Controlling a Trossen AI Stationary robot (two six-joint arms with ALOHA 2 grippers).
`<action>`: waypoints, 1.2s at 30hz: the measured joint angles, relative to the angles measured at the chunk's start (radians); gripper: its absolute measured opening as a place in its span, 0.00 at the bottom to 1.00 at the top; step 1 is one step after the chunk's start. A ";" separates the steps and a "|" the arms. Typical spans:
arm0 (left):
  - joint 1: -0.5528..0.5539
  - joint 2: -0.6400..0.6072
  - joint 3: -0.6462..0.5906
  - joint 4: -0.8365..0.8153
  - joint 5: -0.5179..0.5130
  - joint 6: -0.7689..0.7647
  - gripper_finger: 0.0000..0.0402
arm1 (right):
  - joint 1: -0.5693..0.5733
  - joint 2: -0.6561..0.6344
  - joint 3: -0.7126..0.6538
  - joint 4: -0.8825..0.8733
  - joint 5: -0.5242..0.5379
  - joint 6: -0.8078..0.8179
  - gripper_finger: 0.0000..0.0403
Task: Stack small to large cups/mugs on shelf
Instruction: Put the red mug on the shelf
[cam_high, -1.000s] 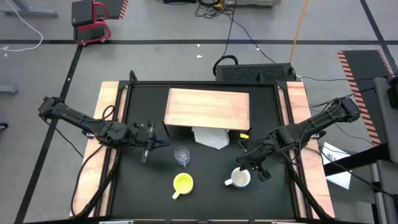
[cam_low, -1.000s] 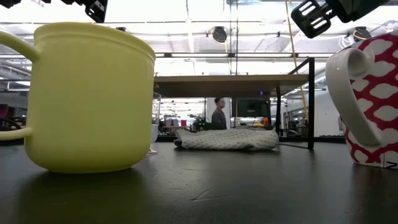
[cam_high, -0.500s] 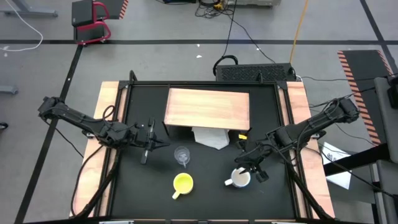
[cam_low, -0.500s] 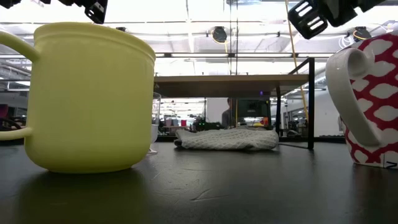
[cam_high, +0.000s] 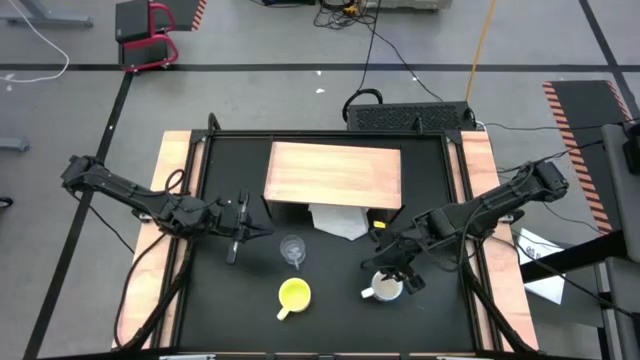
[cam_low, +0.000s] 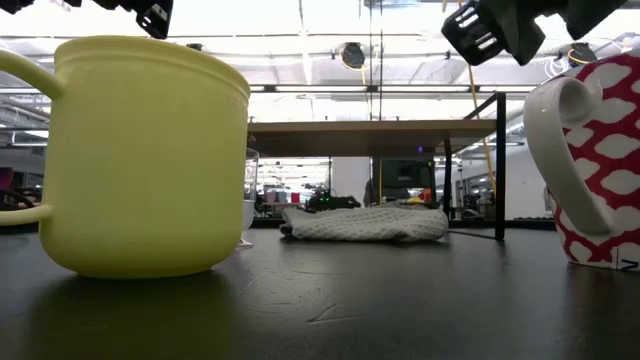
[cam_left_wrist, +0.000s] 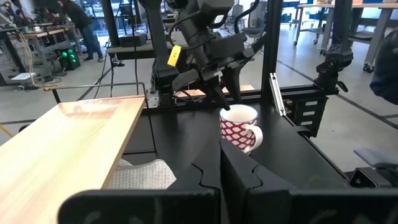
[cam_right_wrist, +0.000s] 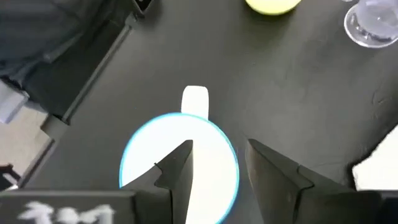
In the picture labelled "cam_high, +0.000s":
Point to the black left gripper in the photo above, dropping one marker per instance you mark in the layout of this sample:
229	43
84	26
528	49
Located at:
235	220

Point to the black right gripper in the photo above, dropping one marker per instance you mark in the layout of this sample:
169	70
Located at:
407	250

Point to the red white patterned mug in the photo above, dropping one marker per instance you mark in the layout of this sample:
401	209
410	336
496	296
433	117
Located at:
380	291

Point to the clear glass cup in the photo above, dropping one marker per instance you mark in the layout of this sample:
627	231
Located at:
292	247

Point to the yellow plastic mug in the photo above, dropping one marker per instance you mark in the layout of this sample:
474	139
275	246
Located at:
295	295

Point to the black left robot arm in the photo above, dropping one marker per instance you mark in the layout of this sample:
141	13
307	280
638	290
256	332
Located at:
115	185

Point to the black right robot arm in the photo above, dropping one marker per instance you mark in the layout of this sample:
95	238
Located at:
500	200

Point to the wooden shelf with black legs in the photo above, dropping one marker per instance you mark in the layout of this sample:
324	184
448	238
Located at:
332	175

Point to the small yellow tape tag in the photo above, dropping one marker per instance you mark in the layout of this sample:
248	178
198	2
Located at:
379	224

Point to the white knitted cloth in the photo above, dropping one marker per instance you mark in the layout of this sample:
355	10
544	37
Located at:
340	222

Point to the black table mat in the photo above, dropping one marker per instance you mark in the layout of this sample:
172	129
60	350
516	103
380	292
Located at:
350	320

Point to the black perforated computer case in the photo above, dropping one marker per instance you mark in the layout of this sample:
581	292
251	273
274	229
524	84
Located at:
410	117

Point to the black metal beam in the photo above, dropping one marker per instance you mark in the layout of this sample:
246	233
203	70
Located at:
542	267

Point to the white paper sheet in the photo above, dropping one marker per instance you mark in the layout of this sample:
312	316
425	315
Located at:
550	292

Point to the black mat with orange stripes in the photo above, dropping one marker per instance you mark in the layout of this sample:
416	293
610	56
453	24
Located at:
585	130
182	12

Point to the grey furniture unit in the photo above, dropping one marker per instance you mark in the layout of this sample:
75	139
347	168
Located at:
622	210

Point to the red and black step stool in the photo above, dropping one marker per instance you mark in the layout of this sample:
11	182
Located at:
132	20

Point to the black caster wheel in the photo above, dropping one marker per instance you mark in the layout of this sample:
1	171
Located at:
5	202

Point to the grey flat box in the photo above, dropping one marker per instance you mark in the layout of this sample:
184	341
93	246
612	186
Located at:
410	4

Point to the grey metal foot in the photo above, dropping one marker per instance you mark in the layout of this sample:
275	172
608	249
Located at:
12	144

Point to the black box device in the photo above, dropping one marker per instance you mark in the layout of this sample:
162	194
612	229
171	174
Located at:
632	157

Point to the grey metal table leg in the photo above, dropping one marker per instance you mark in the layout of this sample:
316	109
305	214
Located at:
50	21

